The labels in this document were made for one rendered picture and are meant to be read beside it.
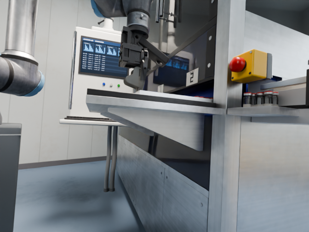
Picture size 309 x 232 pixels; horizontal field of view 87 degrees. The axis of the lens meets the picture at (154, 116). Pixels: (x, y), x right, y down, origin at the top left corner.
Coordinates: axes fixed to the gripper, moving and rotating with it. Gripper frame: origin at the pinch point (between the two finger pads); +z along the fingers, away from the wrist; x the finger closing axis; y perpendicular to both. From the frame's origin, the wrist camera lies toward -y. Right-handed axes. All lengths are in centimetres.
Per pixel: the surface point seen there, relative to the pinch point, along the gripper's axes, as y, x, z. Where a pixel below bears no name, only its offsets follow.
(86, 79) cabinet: 20, -90, -21
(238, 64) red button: -20.8, 19.4, -7.4
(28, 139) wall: 102, -250, 47
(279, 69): -48, 12, -13
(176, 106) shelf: -7.8, 11.0, 4.4
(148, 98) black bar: -0.3, 8.1, 2.6
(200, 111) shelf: -15.9, 11.0, 5.2
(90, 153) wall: 12, -278, 75
